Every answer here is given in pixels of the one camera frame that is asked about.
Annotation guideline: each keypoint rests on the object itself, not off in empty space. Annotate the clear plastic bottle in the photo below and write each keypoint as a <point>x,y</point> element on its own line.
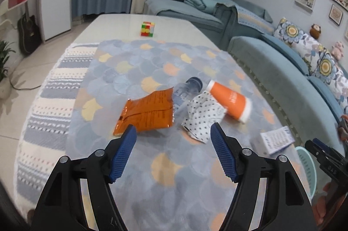
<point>187,89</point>

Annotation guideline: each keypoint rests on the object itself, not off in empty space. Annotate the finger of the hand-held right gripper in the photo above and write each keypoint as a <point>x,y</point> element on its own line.
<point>322,159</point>
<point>334,153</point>

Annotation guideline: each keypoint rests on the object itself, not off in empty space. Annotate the orange paper cup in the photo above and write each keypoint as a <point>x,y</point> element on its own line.
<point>231,99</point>

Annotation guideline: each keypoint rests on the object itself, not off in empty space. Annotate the blue fabric sofa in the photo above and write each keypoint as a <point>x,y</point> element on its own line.
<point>274,70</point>

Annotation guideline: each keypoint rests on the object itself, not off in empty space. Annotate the colourful puzzle cube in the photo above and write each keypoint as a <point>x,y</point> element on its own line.
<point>147,29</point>

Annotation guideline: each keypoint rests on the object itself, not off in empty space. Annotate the small framed crown picture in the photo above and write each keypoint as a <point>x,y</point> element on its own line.
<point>336,14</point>

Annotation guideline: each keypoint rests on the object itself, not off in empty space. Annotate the pink pig plush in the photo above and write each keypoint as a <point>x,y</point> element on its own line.
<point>338,50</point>

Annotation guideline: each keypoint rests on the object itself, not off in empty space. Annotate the striped knitted mat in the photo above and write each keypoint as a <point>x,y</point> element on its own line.
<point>51,116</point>

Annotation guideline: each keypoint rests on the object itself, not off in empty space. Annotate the potted green plant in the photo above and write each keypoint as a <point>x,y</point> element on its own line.
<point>5,67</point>

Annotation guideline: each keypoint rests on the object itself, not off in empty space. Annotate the white carton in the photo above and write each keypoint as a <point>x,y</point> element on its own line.
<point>274,139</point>

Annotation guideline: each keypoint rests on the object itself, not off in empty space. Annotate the blue striped sofa throw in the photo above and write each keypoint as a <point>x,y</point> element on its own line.
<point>244,14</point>

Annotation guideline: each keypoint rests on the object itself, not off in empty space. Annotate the fan patterned table mat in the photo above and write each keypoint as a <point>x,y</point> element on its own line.
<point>174,62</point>

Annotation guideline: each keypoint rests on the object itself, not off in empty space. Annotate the polka dot paper wrapper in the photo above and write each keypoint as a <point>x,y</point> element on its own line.
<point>202,118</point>

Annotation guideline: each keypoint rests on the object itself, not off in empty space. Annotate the black guitar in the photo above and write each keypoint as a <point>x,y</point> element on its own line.
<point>28,32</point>

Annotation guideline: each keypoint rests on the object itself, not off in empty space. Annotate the teal plastic basket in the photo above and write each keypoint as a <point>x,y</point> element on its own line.
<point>307,168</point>

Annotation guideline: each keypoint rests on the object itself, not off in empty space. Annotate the folded blue blanket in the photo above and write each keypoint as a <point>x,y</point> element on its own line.
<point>201,2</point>

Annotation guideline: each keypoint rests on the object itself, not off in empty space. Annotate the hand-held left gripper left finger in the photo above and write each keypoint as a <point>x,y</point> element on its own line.
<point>123,152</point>

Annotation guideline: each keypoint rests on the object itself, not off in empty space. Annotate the orange snack packet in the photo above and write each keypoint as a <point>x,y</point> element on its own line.
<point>148,111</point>

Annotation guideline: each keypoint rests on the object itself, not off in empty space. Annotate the brown monkey plush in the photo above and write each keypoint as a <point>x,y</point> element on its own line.
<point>316,31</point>

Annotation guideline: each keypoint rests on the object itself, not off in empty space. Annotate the white red rack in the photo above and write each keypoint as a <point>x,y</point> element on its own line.
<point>13,3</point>

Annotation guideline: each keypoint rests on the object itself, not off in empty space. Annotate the floral cushion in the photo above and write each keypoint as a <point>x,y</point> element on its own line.
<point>327,70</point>
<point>344,101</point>
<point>296,36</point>

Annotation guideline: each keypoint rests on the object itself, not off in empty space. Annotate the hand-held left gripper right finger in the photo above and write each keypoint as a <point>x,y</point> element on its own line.
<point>224,152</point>

